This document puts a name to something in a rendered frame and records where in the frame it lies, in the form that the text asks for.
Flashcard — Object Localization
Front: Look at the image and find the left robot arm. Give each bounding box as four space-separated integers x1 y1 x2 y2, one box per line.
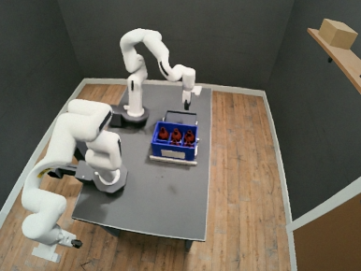
121 29 202 117

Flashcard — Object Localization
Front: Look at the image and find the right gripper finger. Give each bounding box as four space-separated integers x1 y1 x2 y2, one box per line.
71 239 83 249

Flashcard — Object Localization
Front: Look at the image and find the blue box with white label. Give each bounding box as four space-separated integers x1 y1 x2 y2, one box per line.
151 121 198 162

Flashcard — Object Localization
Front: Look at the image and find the black shallow tray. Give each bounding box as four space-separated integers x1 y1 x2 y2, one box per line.
164 110 197 126

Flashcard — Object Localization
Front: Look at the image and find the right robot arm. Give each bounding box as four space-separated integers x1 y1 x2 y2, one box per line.
22 99 122 263

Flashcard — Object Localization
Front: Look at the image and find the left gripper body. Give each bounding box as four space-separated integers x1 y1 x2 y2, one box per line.
182 90 192 104

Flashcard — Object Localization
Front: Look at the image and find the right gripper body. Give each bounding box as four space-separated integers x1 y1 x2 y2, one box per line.
57 230 76 248

